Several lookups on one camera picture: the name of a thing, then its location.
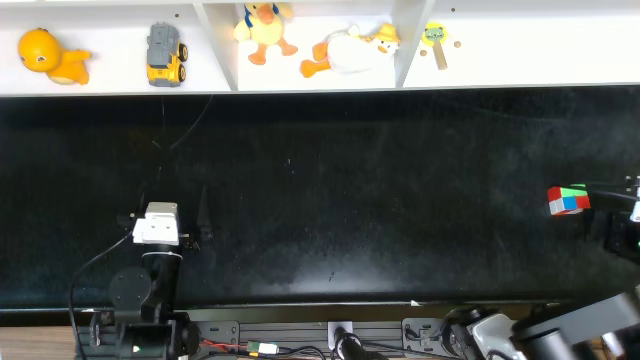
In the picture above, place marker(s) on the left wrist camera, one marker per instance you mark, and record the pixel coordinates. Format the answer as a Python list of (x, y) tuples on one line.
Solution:
[(157, 225)]

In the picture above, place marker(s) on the many-coloured puzzle cube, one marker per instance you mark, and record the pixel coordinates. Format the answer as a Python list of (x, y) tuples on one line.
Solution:
[(567, 202)]

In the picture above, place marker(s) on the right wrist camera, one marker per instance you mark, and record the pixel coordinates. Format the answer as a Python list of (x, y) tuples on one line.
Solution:
[(637, 212)]

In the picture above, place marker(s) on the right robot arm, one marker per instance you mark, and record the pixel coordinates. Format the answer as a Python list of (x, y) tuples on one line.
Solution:
[(575, 322)]

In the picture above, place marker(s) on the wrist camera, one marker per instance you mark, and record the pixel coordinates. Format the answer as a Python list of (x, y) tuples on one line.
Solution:
[(637, 212), (157, 225)]

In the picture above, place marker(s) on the white plush duck yellow hat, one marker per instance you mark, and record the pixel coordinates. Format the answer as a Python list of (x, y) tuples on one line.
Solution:
[(357, 50)]

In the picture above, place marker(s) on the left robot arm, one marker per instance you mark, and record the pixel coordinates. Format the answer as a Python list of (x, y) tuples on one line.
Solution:
[(150, 295)]

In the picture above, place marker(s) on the yellow rattle drum toy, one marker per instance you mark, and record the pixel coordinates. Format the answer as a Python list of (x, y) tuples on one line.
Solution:
[(434, 36)]

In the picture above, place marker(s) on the yellow rubber duck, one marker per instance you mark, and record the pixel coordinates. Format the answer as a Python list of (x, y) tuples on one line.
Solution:
[(50, 55)]

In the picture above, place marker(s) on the mounting rail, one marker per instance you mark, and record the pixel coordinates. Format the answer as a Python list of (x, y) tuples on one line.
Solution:
[(310, 335)]

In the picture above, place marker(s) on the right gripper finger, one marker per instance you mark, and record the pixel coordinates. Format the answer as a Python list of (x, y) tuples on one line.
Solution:
[(612, 201)]

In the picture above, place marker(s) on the grey and yellow toy truck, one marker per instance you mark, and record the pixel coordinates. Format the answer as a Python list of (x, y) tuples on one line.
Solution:
[(164, 60)]

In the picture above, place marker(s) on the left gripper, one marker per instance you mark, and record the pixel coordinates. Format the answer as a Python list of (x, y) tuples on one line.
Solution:
[(190, 242)]

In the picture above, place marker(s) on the white shelf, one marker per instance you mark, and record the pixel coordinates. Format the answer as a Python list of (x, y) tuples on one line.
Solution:
[(500, 60)]

